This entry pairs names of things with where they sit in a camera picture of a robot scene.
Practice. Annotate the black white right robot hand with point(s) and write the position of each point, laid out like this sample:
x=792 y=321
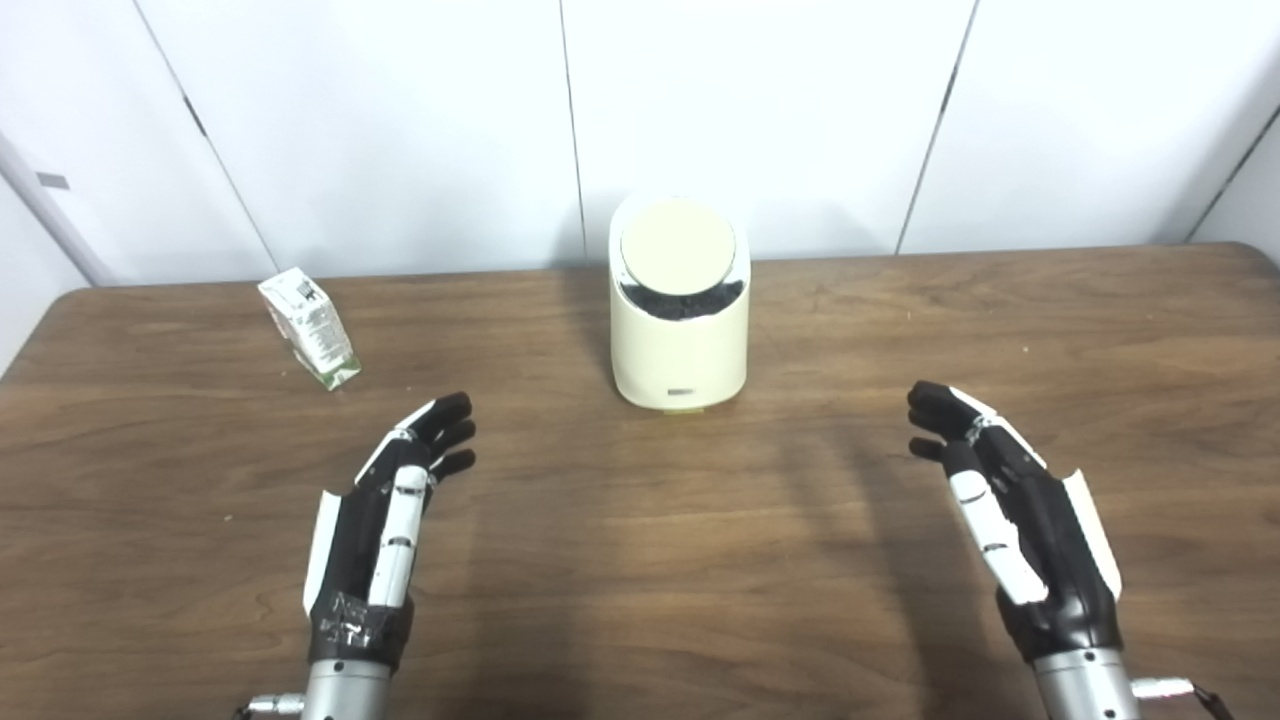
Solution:
x=1055 y=545

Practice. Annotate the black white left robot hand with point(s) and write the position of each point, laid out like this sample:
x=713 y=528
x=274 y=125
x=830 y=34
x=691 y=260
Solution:
x=352 y=545

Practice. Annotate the white green milk carton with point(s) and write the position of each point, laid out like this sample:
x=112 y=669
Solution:
x=312 y=325

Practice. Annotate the cream-colored trash bin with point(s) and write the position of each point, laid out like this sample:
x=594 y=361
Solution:
x=680 y=355

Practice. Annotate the cream round bin lid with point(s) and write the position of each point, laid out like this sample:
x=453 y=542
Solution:
x=677 y=245

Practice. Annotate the white wall corner post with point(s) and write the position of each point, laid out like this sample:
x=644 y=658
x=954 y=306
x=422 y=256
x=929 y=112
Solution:
x=45 y=205

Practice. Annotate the small gray wall tag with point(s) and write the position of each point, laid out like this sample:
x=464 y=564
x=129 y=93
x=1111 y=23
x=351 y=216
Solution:
x=53 y=181

